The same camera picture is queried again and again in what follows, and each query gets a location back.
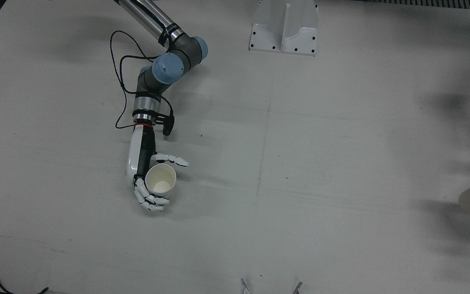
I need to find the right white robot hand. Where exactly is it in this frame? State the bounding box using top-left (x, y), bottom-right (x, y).
top-left (125, 124), bottom-right (190, 212)

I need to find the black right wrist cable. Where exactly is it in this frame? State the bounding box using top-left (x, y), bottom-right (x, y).
top-left (110, 30), bottom-right (174, 129)

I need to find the grey ribbed panel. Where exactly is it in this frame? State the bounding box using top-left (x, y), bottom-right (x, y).
top-left (376, 0), bottom-right (470, 9)

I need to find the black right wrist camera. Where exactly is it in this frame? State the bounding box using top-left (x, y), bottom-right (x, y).
top-left (153, 112), bottom-right (175, 136)

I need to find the white paper cup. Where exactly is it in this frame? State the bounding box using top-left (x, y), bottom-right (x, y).
top-left (145, 163), bottom-right (177, 199)

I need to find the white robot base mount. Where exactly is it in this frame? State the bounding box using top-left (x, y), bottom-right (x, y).
top-left (248, 0), bottom-right (319, 56)

